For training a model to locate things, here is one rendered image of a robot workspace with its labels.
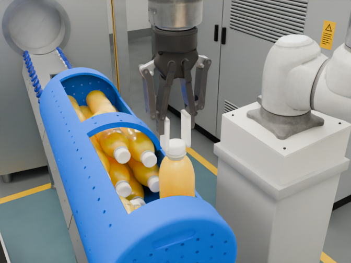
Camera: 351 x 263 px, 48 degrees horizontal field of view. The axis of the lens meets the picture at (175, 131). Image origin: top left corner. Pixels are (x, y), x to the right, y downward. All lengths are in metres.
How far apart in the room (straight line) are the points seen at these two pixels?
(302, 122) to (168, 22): 0.73
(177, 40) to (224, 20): 2.29
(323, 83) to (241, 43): 1.71
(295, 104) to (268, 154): 0.17
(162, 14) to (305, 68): 0.61
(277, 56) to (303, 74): 0.09
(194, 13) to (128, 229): 0.38
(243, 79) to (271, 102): 1.63
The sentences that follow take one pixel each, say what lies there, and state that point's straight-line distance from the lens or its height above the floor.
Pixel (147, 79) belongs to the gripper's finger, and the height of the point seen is 1.46.
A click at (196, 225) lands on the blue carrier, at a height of 1.21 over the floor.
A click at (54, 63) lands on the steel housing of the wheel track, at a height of 0.93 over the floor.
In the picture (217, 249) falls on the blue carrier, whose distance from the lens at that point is 0.82.
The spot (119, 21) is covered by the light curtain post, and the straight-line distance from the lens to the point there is 2.02.
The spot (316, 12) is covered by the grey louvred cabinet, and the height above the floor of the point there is 1.25.
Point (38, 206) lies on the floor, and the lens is 2.85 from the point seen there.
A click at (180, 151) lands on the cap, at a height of 1.30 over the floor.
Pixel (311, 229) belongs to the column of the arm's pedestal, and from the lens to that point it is 1.51.
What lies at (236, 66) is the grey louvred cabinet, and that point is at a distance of 2.90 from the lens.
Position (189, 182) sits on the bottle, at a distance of 0.79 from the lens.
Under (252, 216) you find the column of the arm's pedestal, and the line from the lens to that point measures 1.38.
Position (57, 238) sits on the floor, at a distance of 2.57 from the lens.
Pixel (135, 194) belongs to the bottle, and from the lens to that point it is 1.12.
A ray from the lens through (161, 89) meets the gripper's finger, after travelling 0.71.
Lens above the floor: 1.70
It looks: 28 degrees down
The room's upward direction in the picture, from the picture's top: straight up
